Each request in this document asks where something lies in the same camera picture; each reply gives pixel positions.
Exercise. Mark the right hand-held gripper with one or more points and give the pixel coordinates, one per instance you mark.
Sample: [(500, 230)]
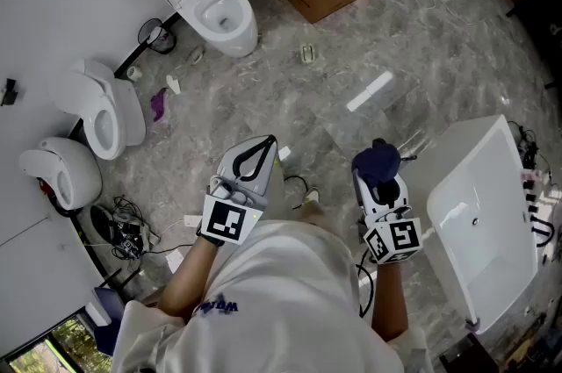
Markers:
[(395, 237)]

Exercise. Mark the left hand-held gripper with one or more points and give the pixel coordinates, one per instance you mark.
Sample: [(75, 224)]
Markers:
[(228, 222)]

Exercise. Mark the dark blue cloth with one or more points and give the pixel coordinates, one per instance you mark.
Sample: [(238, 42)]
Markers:
[(375, 160)]

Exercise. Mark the person's left forearm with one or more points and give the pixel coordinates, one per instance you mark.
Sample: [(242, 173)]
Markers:
[(184, 283)]

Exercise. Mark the person's right forearm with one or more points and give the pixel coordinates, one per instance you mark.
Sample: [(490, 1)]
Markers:
[(388, 301)]

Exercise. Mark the small green-white floor item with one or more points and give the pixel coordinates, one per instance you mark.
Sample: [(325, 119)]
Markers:
[(302, 56)]

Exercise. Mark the white toilet with rounded tank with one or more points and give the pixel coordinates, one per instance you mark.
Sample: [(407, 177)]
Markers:
[(110, 108)]

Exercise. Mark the small rounded white toilet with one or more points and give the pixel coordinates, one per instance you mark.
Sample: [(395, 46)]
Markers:
[(61, 169)]

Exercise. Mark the person's beige trousers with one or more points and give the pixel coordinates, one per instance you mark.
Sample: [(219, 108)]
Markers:
[(276, 195)]

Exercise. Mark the person's right shoe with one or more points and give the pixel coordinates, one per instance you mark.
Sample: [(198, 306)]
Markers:
[(311, 195)]

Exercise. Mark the white freestanding basin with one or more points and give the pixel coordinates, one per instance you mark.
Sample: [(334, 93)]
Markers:
[(478, 222)]

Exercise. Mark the purple cloth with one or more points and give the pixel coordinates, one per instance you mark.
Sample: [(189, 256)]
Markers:
[(159, 105)]

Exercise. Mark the white plastic piece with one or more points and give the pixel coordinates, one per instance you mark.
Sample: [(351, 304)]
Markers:
[(174, 84)]

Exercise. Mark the white paper sheet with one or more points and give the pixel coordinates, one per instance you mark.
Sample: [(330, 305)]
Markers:
[(174, 260)]

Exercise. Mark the white slipper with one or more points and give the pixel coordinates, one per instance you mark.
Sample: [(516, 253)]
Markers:
[(195, 54)]

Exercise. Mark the person's white shirt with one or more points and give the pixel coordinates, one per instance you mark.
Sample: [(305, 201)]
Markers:
[(281, 296)]

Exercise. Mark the white paper roll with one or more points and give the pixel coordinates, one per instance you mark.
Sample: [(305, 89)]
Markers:
[(134, 73)]

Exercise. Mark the black faucet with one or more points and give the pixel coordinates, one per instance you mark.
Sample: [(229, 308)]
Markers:
[(542, 226)]

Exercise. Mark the low window with greenery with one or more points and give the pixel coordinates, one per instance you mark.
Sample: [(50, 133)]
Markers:
[(66, 345)]

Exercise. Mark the black wall bracket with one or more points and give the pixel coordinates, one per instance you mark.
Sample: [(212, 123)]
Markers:
[(9, 92)]

